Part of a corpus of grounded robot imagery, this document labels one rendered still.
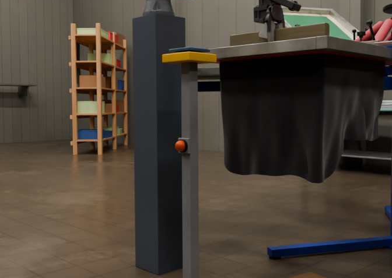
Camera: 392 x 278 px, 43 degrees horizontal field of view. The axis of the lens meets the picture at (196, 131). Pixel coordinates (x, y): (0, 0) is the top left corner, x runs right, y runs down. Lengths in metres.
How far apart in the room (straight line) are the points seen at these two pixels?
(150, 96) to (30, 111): 9.69
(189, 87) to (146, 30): 0.77
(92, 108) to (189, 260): 6.77
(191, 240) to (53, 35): 10.84
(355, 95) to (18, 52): 10.45
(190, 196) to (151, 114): 0.73
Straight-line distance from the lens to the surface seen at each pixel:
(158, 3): 2.40
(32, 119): 11.96
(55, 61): 12.26
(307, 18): 4.06
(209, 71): 2.74
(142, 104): 2.37
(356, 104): 1.92
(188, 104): 1.65
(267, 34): 1.82
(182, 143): 1.63
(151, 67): 2.32
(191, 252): 1.72
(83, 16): 12.21
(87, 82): 8.39
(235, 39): 1.94
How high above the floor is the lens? 0.78
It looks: 3 degrees down
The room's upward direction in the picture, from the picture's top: straight up
